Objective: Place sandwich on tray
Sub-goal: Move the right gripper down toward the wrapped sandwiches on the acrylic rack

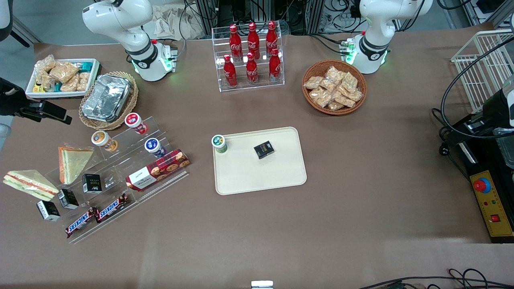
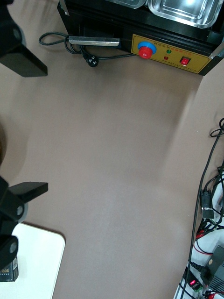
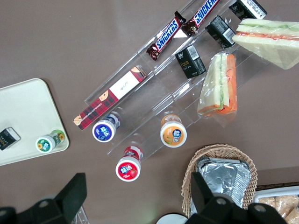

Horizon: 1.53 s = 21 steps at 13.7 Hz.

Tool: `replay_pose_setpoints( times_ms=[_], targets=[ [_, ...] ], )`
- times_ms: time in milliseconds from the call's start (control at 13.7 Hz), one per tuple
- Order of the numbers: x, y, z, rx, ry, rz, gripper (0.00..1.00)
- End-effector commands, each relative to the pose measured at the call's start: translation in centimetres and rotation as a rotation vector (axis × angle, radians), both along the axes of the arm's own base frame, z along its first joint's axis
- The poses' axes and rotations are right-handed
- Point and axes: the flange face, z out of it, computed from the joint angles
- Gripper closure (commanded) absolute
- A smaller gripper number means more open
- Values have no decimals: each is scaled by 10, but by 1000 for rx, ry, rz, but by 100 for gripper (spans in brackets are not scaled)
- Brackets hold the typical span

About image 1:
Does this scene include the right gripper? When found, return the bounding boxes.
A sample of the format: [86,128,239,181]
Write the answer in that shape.
[0,78,73,125]

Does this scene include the triangle sandwich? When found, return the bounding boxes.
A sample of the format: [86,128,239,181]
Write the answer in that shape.
[58,146,95,185]
[3,169,59,201]

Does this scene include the beige plastic tray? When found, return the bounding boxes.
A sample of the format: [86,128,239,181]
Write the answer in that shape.
[212,126,308,196]

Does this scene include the clear wrapped snack pack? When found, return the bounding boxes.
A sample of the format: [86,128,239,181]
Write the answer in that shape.
[36,71,55,90]
[35,54,56,73]
[49,61,80,84]
[60,76,80,92]
[76,72,91,92]

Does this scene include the white rectangular bin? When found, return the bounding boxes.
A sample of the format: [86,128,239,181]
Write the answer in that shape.
[25,58,101,100]

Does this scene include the silver foil container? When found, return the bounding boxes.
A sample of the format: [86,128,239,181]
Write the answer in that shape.
[81,74,133,123]

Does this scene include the orange lid yogurt cup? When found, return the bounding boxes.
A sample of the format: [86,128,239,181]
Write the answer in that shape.
[91,130,118,153]

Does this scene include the small black box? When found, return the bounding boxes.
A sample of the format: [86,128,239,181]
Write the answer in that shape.
[36,200,61,222]
[253,141,275,160]
[57,189,80,210]
[82,173,103,195]

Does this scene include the red lid yogurt cup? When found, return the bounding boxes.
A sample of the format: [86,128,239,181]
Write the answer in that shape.
[124,112,147,135]

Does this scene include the oval wicker basket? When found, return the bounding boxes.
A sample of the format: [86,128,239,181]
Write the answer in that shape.
[79,71,139,131]

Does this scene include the clear acrylic tiered stand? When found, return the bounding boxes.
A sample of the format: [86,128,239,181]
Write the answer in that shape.
[25,116,190,244]

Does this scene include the snickers chocolate bar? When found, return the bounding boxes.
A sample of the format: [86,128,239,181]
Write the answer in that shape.
[65,208,99,238]
[95,193,129,223]

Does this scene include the blue lid yogurt cup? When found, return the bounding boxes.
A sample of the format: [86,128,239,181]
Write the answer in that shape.
[144,137,166,158]

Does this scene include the red tartan shortbread box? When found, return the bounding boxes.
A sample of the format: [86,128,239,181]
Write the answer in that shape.
[125,149,191,191]

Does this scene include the beige crumpled cloth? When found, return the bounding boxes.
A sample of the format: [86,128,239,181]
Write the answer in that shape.
[152,3,206,41]

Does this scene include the green lid yogurt cup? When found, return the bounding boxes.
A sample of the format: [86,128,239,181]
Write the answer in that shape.
[211,134,228,155]

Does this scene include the red cola bottle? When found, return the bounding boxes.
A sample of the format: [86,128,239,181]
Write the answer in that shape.
[245,52,259,85]
[268,48,282,83]
[265,20,279,57]
[247,22,261,60]
[223,54,238,88]
[229,24,243,61]

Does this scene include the clear acrylic bottle rack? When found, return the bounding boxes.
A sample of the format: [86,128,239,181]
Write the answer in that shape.
[211,24,286,93]

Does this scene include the round wicker basket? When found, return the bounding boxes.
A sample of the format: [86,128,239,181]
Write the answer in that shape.
[302,59,368,116]

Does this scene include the yellow black control box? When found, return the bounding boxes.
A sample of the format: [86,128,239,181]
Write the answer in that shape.
[457,114,514,244]

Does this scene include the black looped cable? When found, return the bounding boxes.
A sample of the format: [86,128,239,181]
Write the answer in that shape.
[431,36,514,157]

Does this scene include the white wire basket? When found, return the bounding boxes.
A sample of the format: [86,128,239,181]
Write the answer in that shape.
[450,29,514,114]

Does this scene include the black floor cables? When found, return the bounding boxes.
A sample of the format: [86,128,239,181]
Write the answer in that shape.
[357,268,514,289]

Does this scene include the black white camera device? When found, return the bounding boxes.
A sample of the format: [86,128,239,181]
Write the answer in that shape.
[481,74,514,130]

